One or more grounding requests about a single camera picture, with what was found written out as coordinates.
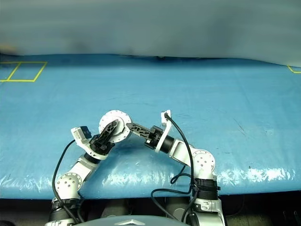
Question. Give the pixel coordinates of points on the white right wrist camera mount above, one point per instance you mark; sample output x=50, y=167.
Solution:
x=167, y=128

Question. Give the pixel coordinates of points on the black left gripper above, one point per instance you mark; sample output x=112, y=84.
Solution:
x=100, y=146

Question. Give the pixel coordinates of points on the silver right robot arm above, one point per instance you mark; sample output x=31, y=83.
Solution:
x=202, y=162

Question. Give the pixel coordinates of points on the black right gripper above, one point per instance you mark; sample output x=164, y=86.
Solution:
x=154, y=137

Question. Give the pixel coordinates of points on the blue plastic table cover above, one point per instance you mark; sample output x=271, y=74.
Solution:
x=211, y=94

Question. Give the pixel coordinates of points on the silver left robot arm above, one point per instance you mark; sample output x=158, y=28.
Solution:
x=70, y=182

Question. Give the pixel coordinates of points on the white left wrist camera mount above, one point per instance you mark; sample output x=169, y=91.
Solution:
x=78, y=136

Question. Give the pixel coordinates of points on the round motor lid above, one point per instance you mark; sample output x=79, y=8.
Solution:
x=110, y=116

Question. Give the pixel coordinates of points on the yellow tape marking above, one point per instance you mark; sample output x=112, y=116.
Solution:
x=297, y=72
x=21, y=80

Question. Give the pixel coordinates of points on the grey robot torso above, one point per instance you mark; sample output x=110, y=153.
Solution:
x=134, y=221

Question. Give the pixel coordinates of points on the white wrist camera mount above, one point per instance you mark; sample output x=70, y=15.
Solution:
x=167, y=128
x=78, y=136

